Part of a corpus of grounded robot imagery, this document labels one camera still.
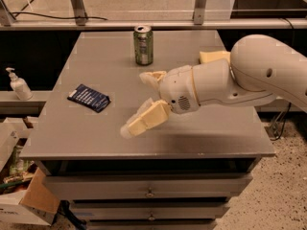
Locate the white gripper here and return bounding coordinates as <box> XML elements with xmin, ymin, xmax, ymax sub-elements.
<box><xmin>120</xmin><ymin>65</ymin><xmax>200</xmax><ymax>139</ymax></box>

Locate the blue rxbar blueberry wrapper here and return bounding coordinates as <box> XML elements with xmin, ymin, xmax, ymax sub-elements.
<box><xmin>67</xmin><ymin>84</ymin><xmax>111</xmax><ymax>113</ymax></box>

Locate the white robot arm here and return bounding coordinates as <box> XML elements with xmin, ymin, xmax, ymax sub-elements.
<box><xmin>121</xmin><ymin>34</ymin><xmax>307</xmax><ymax>138</ymax></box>

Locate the yellow sponge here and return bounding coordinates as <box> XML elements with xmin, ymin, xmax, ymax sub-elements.
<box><xmin>200</xmin><ymin>51</ymin><xmax>230</xmax><ymax>63</ymax></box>

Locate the green soda can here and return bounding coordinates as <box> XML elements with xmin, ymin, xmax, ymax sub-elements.
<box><xmin>133</xmin><ymin>25</ymin><xmax>154</xmax><ymax>66</ymax></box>

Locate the grey drawer cabinet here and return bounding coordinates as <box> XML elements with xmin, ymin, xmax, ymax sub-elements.
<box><xmin>22</xmin><ymin>31</ymin><xmax>274</xmax><ymax>230</ymax></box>

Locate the top drawer knob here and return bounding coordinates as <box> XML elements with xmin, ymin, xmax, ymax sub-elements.
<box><xmin>145</xmin><ymin>189</ymin><xmax>154</xmax><ymax>198</ymax></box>

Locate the drawer knob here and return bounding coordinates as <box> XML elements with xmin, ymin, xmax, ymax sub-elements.
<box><xmin>148</xmin><ymin>214</ymin><xmax>156</xmax><ymax>221</ymax></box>
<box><xmin>145</xmin><ymin>189</ymin><xmax>154</xmax><ymax>198</ymax></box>

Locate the white pump bottle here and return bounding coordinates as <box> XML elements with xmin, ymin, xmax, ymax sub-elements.
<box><xmin>6</xmin><ymin>67</ymin><xmax>33</xmax><ymax>101</ymax></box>

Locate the white cardboard box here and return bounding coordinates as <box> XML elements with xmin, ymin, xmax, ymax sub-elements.
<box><xmin>0</xmin><ymin>118</ymin><xmax>59</xmax><ymax>225</ymax></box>

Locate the black cable on rail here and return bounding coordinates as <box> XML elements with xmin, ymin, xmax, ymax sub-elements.
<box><xmin>11</xmin><ymin>11</ymin><xmax>109</xmax><ymax>21</ymax></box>

